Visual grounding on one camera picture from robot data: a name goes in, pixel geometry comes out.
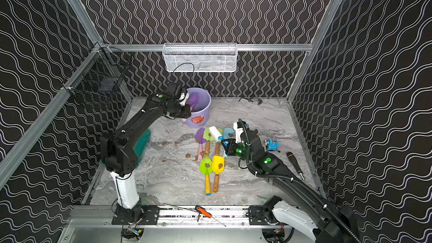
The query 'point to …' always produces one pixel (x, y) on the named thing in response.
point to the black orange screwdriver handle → (294, 162)
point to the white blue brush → (216, 135)
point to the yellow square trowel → (218, 163)
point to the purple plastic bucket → (199, 102)
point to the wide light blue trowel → (229, 133)
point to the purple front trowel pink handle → (194, 99)
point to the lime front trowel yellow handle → (206, 158)
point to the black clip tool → (252, 100)
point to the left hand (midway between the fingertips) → (195, 113)
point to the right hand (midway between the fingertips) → (222, 140)
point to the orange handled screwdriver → (203, 211)
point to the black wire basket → (103, 70)
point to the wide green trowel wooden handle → (208, 137)
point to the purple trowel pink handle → (199, 135)
